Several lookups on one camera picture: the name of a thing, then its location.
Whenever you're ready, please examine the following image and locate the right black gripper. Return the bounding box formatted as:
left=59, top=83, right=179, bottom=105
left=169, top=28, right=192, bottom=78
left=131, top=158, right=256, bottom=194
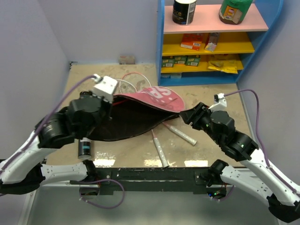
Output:
left=179, top=102, right=222, bottom=144

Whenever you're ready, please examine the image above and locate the black shuttlecock tube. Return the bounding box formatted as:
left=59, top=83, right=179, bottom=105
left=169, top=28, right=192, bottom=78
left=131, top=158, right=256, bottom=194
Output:
left=78, top=138, right=92, bottom=160

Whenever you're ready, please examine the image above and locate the pink racket bag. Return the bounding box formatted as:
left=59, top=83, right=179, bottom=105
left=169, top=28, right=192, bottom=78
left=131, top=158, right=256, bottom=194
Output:
left=88, top=86, right=186, bottom=142

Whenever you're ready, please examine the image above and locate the pink badminton racket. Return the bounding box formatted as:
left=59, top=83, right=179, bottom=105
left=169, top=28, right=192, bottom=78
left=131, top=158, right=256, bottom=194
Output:
left=116, top=79, right=137, bottom=94
left=121, top=72, right=151, bottom=92

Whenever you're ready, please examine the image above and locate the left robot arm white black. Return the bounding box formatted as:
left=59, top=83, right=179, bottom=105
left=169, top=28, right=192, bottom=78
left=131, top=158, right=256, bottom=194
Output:
left=0, top=91, right=113, bottom=195

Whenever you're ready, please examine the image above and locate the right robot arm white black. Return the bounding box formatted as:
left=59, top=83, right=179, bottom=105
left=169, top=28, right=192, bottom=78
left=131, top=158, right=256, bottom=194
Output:
left=180, top=100, right=300, bottom=223

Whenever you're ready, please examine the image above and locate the green box right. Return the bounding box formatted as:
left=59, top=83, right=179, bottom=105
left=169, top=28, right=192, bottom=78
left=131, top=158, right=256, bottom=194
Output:
left=186, top=55, right=201, bottom=67

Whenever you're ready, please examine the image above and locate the green box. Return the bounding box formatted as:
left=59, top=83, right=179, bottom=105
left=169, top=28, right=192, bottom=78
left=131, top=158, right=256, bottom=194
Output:
left=186, top=55, right=201, bottom=67
left=174, top=55, right=187, bottom=65
left=161, top=56, right=175, bottom=68

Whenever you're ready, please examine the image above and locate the yellow snack bag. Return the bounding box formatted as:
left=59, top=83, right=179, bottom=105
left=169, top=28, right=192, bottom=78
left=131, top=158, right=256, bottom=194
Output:
left=208, top=60, right=238, bottom=74

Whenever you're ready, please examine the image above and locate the green box middle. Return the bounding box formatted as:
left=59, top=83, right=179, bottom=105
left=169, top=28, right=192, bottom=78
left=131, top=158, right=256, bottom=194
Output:
left=174, top=55, right=187, bottom=65

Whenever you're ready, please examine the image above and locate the green box left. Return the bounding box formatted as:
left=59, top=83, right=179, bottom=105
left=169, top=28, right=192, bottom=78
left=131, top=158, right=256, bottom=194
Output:
left=161, top=56, right=175, bottom=68

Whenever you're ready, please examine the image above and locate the blue shelf unit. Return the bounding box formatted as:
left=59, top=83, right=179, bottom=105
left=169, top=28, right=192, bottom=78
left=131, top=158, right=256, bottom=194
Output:
left=156, top=0, right=283, bottom=86

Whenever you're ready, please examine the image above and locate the orange box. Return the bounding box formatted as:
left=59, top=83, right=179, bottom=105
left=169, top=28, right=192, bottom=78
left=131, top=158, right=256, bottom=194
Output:
left=180, top=33, right=203, bottom=51

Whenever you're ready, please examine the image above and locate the silver brown pouch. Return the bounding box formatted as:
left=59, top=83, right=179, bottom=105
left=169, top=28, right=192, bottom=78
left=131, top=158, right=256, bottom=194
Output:
left=204, top=32, right=220, bottom=52

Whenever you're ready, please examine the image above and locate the black white can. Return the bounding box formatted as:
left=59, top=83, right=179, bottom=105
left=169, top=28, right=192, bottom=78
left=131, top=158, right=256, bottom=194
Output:
left=172, top=0, right=196, bottom=25

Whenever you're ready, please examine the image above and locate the green brown jar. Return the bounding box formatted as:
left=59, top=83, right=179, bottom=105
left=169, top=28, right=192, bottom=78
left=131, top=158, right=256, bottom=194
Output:
left=219, top=0, right=253, bottom=25

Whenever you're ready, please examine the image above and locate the white racket handle right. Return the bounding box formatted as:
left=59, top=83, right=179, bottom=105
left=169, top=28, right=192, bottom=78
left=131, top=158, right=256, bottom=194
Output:
left=163, top=122, right=197, bottom=146

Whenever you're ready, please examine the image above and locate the white racket handle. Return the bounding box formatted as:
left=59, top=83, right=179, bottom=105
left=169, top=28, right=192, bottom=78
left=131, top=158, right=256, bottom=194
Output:
left=151, top=129, right=169, bottom=168
left=163, top=122, right=197, bottom=146

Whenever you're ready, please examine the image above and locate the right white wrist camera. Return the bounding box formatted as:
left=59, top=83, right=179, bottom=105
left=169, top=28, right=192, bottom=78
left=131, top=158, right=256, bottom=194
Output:
left=208, top=93, right=227, bottom=112

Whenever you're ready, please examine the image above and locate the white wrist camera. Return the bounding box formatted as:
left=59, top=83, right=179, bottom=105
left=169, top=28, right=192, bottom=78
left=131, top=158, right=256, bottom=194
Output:
left=92, top=74, right=118, bottom=103
left=208, top=93, right=227, bottom=112

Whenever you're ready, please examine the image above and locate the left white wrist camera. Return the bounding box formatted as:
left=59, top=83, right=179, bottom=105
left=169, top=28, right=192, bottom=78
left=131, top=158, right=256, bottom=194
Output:
left=92, top=74, right=118, bottom=103

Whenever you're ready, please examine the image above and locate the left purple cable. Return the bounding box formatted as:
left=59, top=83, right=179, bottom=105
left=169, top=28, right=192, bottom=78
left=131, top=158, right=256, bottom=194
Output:
left=0, top=75, right=126, bottom=208

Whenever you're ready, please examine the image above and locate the purple cable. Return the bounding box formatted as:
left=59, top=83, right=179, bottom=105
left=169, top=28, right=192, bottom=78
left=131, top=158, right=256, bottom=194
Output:
left=0, top=75, right=126, bottom=208
left=210, top=89, right=300, bottom=202

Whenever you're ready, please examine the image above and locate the white racket handle front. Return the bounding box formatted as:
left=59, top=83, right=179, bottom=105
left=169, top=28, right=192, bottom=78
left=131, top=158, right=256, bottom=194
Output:
left=151, top=129, right=169, bottom=168

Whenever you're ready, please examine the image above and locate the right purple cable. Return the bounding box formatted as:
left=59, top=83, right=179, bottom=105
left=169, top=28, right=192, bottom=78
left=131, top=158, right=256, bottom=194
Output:
left=210, top=89, right=300, bottom=202

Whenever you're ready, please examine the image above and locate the brown wall block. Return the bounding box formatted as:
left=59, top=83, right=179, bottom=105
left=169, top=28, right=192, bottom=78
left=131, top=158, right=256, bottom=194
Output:
left=119, top=55, right=135, bottom=65

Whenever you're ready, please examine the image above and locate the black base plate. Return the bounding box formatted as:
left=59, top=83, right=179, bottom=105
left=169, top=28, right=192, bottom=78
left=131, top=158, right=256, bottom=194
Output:
left=69, top=166, right=235, bottom=195

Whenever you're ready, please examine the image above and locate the aluminium rail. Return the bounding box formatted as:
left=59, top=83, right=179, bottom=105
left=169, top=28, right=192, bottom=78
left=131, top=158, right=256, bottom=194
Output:
left=40, top=181, right=99, bottom=188

